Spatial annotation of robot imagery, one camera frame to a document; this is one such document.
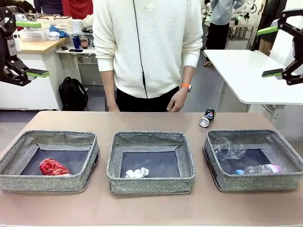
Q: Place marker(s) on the person in light blue shirt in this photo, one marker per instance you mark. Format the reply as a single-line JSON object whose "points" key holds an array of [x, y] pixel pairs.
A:
{"points": [[220, 14]]}

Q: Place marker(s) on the white folding table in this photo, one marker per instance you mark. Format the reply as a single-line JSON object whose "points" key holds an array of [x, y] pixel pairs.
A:
{"points": [[248, 71]]}

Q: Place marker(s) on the person's left forearm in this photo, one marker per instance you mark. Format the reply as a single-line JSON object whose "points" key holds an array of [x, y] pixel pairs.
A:
{"points": [[188, 74]]}

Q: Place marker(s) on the person in dark coat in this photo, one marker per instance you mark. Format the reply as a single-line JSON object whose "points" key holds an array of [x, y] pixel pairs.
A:
{"points": [[270, 14]]}

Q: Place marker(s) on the cola drink cup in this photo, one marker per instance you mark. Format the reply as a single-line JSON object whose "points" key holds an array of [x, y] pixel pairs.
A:
{"points": [[84, 42]]}

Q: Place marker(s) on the clear plastic bottle pink label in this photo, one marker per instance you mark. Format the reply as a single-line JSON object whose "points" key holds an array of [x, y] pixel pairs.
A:
{"points": [[265, 169]]}

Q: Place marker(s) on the person's right forearm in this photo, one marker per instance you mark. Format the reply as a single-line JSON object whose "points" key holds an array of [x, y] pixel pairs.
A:
{"points": [[108, 85]]}

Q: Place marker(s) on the orange wristband watch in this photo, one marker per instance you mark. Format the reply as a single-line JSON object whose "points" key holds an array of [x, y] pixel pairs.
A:
{"points": [[186, 85]]}

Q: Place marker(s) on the black backpack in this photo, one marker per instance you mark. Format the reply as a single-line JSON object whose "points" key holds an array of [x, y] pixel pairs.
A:
{"points": [[72, 94]]}

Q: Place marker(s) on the crushed dark blue soda can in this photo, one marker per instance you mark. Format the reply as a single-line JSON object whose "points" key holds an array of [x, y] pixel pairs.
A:
{"points": [[207, 118]]}

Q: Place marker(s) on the white paper roll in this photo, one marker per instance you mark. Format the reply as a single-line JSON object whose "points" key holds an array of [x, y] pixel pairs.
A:
{"points": [[77, 26]]}

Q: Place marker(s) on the white paper ball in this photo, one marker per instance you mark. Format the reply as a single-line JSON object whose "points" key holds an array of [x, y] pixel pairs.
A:
{"points": [[137, 173]]}

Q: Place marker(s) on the blue drink can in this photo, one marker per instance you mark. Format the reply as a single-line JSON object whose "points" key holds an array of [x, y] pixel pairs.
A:
{"points": [[76, 41]]}

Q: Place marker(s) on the person's left hand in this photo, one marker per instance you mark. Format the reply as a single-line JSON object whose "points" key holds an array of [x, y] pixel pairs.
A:
{"points": [[178, 101]]}

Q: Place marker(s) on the person in white sweater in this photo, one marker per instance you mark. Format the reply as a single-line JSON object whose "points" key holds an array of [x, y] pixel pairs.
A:
{"points": [[165, 47]]}

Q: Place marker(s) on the blue cloth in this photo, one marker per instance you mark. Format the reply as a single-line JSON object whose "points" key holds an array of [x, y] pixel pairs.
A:
{"points": [[59, 32]]}

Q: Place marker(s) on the clear plastic cup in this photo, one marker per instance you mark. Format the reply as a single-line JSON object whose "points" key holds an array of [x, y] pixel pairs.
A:
{"points": [[233, 151]]}

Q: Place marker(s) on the white plastic mesh basket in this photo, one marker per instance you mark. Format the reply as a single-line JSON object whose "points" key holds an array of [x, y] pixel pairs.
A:
{"points": [[33, 35]]}

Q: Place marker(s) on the small black mouse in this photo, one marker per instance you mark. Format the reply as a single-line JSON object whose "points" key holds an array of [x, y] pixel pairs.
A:
{"points": [[64, 47]]}

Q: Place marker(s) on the person's right hand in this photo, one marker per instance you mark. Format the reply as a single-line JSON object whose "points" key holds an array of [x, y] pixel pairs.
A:
{"points": [[113, 107]]}

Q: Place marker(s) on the low white desk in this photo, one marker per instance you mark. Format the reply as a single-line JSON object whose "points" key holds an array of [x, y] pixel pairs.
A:
{"points": [[90, 50]]}

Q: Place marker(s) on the right gripper black green finger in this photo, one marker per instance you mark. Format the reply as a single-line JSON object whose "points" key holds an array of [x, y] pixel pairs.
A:
{"points": [[291, 19], [292, 73]]}

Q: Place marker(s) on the crushed red soda can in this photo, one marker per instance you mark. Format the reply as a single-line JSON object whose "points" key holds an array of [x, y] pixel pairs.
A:
{"points": [[53, 168]]}

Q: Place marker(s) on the grey fabric basket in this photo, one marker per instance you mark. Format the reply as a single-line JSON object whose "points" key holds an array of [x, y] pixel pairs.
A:
{"points": [[47, 183], [149, 185], [258, 183]]}

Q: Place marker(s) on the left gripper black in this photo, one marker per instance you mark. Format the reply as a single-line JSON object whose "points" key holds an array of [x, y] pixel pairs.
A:
{"points": [[4, 47]]}

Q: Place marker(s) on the person in red top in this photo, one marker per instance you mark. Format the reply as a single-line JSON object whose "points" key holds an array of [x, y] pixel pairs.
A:
{"points": [[78, 8]]}

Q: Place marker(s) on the person in dark clothes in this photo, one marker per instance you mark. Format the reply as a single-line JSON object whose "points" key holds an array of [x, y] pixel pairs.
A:
{"points": [[50, 6]]}

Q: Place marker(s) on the black phone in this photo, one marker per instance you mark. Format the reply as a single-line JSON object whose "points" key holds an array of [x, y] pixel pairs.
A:
{"points": [[76, 50]]}

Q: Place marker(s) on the wooden top white desk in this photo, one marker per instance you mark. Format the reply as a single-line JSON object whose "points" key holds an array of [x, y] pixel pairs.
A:
{"points": [[42, 46]]}

